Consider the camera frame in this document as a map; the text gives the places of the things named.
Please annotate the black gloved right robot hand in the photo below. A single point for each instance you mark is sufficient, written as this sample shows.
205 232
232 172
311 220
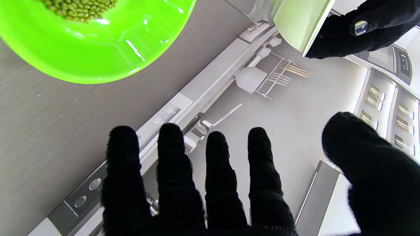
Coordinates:
177 196

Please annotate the pile of green mung beans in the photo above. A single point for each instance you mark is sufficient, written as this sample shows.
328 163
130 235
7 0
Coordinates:
78 8

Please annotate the cream plastic funnel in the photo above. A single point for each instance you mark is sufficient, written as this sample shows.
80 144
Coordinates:
302 19

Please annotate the bright green plastic bowl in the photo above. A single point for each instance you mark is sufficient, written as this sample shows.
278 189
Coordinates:
98 46

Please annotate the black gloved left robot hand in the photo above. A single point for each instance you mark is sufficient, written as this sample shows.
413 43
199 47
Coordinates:
387 19

